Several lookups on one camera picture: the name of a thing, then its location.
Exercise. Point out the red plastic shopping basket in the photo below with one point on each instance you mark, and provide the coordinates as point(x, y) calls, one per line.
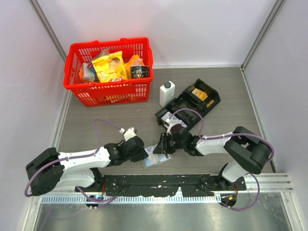
point(96, 93)

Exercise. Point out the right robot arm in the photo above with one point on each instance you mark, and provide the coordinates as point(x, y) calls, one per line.
point(249, 151)

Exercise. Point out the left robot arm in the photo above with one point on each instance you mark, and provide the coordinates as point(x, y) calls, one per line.
point(52, 169)

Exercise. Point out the white patterned credit card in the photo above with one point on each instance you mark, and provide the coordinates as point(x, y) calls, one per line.
point(151, 156)

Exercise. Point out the grey leather card holder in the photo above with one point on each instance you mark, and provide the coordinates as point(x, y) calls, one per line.
point(162, 158)

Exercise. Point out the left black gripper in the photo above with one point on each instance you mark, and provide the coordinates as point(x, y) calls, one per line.
point(142, 155)

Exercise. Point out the black labelled jar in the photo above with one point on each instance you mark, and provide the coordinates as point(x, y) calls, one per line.
point(139, 71)

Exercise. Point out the white card boxes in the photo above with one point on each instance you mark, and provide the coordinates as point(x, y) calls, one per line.
point(168, 115)

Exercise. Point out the white slotted cable duct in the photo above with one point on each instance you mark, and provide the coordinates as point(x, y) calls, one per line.
point(177, 199)

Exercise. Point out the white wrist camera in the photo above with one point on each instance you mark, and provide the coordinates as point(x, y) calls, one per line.
point(170, 123)
point(129, 133)

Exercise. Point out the white bottle grey cap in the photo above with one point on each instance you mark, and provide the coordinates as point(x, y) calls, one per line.
point(166, 94)

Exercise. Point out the grey green snack packet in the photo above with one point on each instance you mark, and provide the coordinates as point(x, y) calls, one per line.
point(86, 75)

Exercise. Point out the black compartment organizer tray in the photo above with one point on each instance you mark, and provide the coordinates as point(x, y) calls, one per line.
point(186, 101)

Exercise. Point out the orange snack bag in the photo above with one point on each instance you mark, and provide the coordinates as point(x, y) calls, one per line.
point(135, 60)

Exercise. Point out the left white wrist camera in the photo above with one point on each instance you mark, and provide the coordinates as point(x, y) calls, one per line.
point(129, 133)

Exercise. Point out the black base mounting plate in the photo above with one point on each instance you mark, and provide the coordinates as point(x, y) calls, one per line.
point(191, 185)

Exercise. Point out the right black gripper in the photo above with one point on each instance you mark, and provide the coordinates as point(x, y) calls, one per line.
point(162, 147)

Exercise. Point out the yellow chips bag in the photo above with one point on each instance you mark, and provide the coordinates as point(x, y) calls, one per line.
point(110, 68)

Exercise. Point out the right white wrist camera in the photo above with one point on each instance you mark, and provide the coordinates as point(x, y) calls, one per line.
point(170, 123)

